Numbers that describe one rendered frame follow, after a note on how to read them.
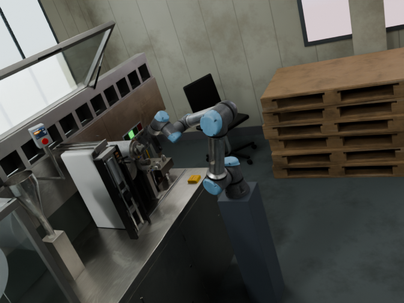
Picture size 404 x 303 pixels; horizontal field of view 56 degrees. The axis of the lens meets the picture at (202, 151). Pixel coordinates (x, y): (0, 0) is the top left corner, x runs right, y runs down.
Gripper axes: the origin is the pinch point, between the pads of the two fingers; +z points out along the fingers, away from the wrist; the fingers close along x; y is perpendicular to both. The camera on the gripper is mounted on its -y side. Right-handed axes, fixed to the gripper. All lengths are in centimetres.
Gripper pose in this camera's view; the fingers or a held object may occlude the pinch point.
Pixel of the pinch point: (142, 153)
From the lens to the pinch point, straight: 244.8
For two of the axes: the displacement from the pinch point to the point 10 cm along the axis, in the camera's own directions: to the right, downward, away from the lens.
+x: -4.0, 5.1, -7.6
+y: -7.8, -6.3, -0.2
